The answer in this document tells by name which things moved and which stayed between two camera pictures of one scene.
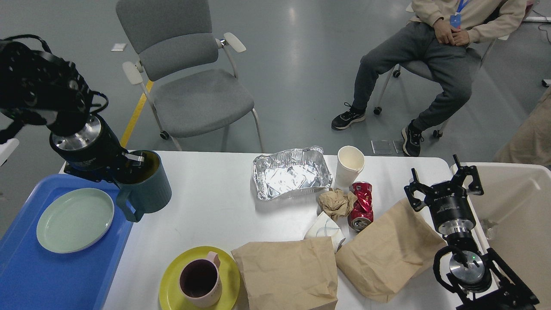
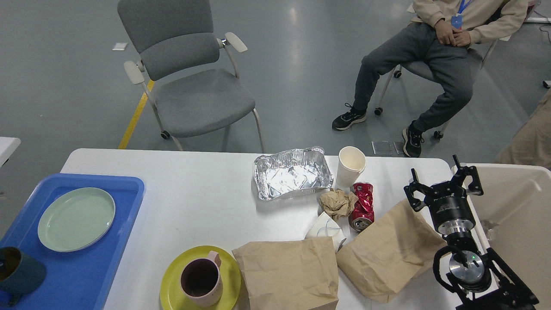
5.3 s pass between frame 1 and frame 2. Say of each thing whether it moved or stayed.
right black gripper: stayed
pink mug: stayed
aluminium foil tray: stayed
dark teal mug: moved
